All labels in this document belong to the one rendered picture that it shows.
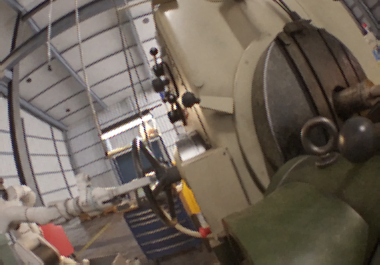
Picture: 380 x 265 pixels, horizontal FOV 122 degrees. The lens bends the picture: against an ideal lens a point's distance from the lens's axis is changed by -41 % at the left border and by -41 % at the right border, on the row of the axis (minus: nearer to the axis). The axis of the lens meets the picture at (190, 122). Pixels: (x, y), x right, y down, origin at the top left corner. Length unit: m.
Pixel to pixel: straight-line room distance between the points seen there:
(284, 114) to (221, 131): 0.17
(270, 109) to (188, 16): 0.40
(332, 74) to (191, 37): 0.45
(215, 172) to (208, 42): 0.38
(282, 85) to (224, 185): 0.27
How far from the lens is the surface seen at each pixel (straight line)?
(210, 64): 0.52
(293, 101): 0.46
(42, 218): 0.70
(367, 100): 0.51
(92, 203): 0.56
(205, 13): 0.65
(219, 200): 0.38
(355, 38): 1.21
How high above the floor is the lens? 1.37
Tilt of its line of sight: 7 degrees up
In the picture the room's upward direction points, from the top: 23 degrees counter-clockwise
